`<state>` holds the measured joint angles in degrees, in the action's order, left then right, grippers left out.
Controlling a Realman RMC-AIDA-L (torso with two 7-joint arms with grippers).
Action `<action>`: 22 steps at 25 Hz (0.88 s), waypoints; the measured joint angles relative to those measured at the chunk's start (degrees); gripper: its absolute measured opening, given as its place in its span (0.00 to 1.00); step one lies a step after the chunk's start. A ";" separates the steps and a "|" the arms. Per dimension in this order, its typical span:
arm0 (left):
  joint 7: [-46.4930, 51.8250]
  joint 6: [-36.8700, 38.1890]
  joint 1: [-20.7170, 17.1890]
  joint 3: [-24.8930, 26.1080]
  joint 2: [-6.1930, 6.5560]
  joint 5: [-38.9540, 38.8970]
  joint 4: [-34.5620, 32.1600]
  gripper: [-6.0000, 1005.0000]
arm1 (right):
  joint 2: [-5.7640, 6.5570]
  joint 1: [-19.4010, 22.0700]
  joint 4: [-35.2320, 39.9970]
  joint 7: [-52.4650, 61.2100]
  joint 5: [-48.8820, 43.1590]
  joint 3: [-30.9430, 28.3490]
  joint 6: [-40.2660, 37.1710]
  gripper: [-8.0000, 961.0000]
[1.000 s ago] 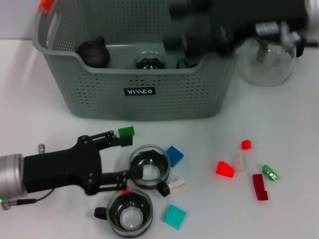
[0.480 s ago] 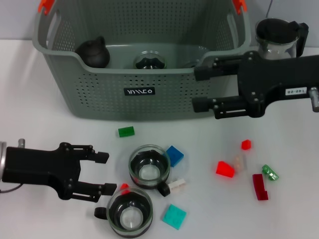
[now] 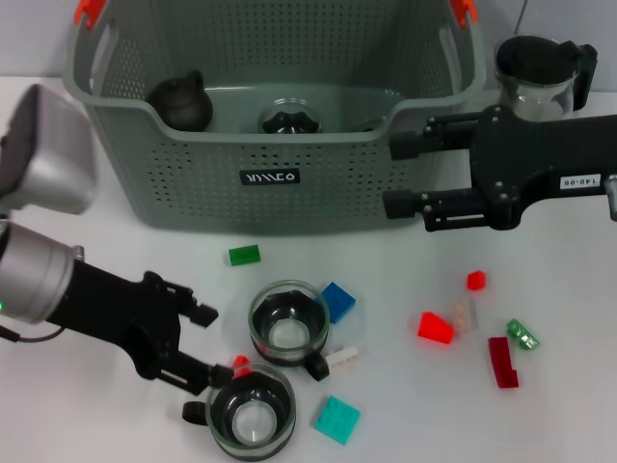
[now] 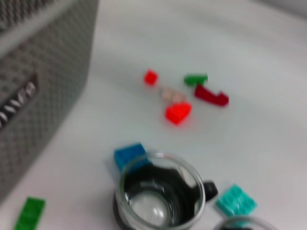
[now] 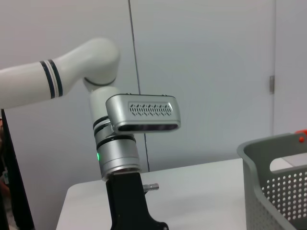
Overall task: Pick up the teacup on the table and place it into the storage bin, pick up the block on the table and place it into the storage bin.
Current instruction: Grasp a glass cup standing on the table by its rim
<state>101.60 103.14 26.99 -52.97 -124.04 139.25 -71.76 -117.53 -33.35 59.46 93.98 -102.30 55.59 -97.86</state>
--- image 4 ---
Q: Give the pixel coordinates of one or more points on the green transparent brick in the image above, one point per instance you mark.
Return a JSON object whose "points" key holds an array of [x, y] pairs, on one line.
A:
{"points": [[194, 79]]}

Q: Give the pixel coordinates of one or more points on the green flat brick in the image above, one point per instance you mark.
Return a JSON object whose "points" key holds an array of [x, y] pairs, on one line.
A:
{"points": [[30, 213]]}

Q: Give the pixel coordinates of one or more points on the dark red long brick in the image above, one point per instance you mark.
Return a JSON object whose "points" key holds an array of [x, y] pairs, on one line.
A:
{"points": [[211, 97]]}

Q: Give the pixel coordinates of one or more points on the small red brick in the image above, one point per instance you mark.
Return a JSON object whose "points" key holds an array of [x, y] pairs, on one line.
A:
{"points": [[151, 77]]}

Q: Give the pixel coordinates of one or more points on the teal square brick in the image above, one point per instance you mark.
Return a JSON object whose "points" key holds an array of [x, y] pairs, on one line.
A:
{"points": [[236, 201]]}

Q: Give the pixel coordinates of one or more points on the orange-red slope brick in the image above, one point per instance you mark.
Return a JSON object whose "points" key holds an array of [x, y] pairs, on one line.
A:
{"points": [[178, 113]]}

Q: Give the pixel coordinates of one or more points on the grey perforated storage bin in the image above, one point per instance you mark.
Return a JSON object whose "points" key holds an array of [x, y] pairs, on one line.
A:
{"points": [[36, 60]]}

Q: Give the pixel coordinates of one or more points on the glass teacup with black base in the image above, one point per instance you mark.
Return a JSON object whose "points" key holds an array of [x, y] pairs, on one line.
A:
{"points": [[158, 187], [244, 224]]}

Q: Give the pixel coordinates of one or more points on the blue square brick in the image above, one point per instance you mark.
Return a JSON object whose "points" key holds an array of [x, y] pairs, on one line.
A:
{"points": [[128, 154]]}

